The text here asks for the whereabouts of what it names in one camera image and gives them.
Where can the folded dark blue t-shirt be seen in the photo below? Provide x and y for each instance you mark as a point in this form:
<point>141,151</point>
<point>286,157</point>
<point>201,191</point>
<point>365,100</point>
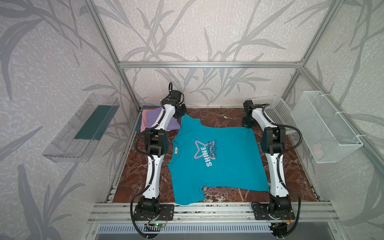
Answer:
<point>149,107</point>

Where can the white plastic laundry basket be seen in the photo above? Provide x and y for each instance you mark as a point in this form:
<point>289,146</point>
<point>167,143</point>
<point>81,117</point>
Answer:
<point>278,111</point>

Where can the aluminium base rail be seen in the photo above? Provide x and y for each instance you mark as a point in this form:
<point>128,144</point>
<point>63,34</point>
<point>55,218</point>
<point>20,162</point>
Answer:
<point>214,213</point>

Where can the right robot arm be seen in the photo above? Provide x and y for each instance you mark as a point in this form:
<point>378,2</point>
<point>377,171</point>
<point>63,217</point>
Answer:
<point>273,144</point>

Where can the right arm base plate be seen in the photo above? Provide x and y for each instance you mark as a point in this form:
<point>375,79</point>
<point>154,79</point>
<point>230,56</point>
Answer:
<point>259,210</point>

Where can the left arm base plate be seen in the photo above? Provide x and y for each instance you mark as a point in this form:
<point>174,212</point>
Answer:
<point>162,212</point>

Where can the aluminium frame crossbar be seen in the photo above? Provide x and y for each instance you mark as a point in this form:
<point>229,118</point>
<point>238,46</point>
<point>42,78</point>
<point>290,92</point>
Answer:
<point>242,65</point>

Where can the folded purple t-shirt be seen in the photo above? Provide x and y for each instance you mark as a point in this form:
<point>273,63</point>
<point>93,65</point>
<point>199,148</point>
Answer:
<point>153,117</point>

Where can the white wire wall basket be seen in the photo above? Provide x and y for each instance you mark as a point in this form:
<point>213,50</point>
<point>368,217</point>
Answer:
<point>327,134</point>

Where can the clear plastic wall bin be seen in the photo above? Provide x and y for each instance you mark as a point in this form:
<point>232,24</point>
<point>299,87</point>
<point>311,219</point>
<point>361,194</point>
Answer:
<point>79,138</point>

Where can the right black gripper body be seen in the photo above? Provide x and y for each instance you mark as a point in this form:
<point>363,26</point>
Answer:
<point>247,120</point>

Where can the teal printed t-shirt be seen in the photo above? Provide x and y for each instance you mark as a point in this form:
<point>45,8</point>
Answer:
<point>214,157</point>

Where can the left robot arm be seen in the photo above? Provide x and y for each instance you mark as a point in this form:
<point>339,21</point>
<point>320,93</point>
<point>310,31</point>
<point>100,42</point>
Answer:
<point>156,146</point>

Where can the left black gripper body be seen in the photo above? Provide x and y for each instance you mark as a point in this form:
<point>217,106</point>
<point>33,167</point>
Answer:
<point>182,109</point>

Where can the green circuit board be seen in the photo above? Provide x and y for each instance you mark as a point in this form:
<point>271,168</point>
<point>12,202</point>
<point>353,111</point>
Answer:
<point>157,225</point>

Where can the folded pink t-shirt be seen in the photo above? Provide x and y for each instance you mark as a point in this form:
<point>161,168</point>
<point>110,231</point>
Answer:
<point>144,120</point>

